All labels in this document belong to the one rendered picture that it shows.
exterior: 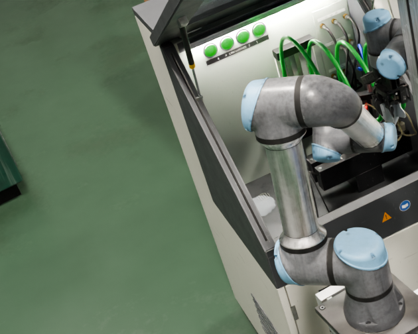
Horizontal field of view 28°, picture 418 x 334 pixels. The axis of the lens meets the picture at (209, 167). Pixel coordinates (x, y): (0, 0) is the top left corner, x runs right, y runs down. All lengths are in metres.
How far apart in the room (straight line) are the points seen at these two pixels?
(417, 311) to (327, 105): 0.60
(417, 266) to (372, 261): 0.91
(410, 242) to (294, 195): 0.93
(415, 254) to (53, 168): 3.01
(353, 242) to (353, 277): 0.08
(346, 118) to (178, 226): 2.62
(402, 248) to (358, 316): 0.75
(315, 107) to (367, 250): 0.38
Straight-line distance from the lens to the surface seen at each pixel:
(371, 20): 2.26
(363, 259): 1.95
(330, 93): 1.80
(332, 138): 2.19
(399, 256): 2.80
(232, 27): 2.74
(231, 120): 2.90
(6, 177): 5.08
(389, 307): 2.07
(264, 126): 1.84
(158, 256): 4.23
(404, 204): 2.69
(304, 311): 2.73
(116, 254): 4.36
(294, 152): 1.88
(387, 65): 2.12
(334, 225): 2.59
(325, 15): 2.91
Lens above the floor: 2.54
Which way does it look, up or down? 32 degrees down
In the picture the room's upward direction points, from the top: 19 degrees counter-clockwise
